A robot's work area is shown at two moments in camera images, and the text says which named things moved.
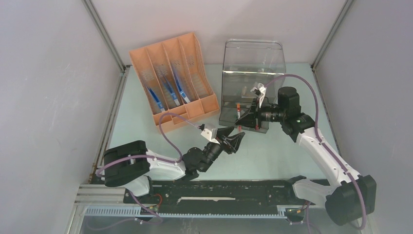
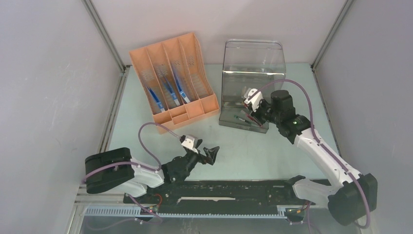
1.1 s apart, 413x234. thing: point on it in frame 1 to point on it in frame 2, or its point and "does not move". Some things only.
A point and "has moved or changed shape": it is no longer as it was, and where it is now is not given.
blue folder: [173, 96] does not move
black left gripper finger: [225, 131] to [198, 142]
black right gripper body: [272, 113] does not move
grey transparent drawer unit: [246, 63] does not move
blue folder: [160, 105] does not move
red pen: [238, 107] has moved or changed shape
